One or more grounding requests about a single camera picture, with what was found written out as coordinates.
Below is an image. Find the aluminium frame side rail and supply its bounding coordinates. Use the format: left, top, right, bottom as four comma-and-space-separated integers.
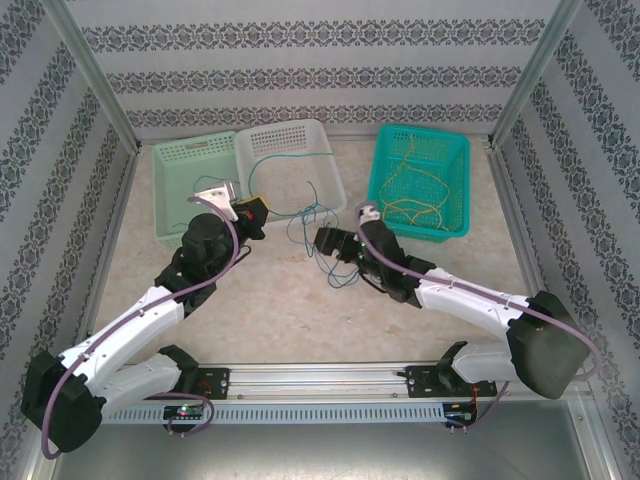
67, 147, 144, 364
482, 137, 561, 359

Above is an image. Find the light green plastic basket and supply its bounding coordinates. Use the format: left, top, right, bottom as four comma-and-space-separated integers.
152, 130, 247, 250

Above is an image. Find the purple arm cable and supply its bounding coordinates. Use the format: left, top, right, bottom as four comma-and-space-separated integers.
42, 195, 239, 459
353, 202, 603, 435

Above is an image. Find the aluminium frame back rail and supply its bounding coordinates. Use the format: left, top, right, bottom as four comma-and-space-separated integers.
137, 129, 494, 147

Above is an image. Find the aluminium mounting rail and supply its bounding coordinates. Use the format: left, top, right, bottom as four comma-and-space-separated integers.
47, 363, 586, 401

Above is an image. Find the white plastic basket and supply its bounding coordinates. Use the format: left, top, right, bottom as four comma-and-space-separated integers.
233, 118, 349, 230

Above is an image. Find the thin blue cable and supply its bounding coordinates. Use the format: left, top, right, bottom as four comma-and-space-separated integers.
287, 207, 362, 290
170, 173, 242, 232

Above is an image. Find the grey metal panel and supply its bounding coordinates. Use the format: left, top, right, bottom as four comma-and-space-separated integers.
27, 399, 619, 480

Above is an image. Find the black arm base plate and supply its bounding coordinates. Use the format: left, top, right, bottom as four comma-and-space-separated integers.
405, 364, 499, 399
149, 367, 232, 401

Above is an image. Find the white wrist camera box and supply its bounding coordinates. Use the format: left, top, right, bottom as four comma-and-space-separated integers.
192, 180, 241, 221
355, 202, 384, 226

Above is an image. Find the teal plastic basket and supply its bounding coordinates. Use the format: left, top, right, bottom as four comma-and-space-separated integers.
364, 123, 472, 245

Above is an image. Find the grey slotted cable duct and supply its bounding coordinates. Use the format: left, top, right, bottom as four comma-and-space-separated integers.
107, 403, 476, 425

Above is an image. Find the small green circuit board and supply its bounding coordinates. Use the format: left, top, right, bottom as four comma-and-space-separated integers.
443, 403, 479, 425
163, 404, 206, 420

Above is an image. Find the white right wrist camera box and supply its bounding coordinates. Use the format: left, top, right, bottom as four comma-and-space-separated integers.
355, 202, 384, 226

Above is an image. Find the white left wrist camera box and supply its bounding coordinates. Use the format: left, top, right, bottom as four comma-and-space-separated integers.
192, 180, 241, 221

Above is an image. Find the aluminium frame post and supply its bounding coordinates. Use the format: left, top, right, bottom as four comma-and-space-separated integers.
487, 0, 584, 149
42, 0, 141, 151

